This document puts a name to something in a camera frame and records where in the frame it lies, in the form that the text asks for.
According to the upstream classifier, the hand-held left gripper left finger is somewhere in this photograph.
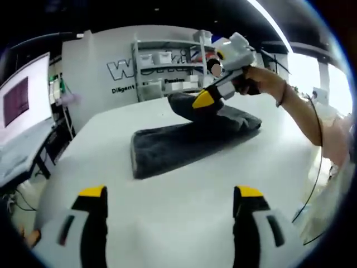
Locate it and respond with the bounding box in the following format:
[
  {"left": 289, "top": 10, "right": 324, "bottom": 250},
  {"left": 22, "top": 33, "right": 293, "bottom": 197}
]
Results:
[{"left": 33, "top": 184, "right": 108, "bottom": 268}]

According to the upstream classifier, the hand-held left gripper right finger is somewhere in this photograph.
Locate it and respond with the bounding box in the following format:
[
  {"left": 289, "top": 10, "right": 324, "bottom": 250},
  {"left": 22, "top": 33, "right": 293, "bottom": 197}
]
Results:
[{"left": 233, "top": 185, "right": 306, "bottom": 268}]

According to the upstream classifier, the dark grey towel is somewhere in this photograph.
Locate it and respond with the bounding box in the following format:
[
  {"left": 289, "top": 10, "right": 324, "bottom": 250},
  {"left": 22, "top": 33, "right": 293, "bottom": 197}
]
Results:
[{"left": 130, "top": 92, "right": 262, "bottom": 180}]

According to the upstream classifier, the person's right hand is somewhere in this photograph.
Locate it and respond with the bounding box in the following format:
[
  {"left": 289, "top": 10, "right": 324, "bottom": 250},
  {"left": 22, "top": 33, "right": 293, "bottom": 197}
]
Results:
[{"left": 234, "top": 66, "right": 286, "bottom": 99}]

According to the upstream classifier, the ceiling light strip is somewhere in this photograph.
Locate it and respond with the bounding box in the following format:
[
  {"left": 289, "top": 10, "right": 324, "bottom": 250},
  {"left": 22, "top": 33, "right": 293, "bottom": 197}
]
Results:
[{"left": 248, "top": 0, "right": 293, "bottom": 54}]

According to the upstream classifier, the grey chair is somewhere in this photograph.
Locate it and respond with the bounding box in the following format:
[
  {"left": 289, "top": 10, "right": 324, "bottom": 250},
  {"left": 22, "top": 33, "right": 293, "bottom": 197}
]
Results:
[{"left": 138, "top": 83, "right": 162, "bottom": 103}]

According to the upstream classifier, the group of white storage boxes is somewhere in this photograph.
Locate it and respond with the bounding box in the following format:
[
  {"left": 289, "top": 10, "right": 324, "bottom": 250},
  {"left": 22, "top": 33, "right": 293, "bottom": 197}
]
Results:
[{"left": 139, "top": 30, "right": 224, "bottom": 93}]

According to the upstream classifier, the grey metal shelving unit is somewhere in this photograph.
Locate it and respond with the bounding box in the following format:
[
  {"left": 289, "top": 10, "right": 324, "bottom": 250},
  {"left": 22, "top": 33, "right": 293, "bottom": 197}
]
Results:
[{"left": 131, "top": 29, "right": 224, "bottom": 103}]

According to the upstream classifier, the white table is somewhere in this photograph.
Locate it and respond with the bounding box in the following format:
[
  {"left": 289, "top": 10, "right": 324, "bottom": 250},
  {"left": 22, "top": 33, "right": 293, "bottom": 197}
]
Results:
[{"left": 33, "top": 93, "right": 335, "bottom": 268}]

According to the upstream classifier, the grey standing desk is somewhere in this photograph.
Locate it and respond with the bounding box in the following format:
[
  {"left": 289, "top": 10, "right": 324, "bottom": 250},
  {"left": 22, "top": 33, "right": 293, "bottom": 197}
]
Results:
[{"left": 0, "top": 119, "right": 69, "bottom": 190}]

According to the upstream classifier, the lavender roll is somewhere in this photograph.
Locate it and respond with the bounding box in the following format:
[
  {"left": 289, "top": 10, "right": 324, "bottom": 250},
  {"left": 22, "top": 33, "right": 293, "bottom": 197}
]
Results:
[{"left": 55, "top": 93, "right": 83, "bottom": 106}]

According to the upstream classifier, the pink screen monitor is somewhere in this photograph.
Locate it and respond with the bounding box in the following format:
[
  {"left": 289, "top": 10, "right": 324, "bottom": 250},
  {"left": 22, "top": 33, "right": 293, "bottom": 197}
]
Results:
[{"left": 0, "top": 51, "right": 54, "bottom": 146}]

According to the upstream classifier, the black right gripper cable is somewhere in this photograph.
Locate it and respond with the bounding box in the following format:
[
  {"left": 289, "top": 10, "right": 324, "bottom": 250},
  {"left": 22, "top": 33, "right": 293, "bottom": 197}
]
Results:
[{"left": 291, "top": 93, "right": 327, "bottom": 246}]

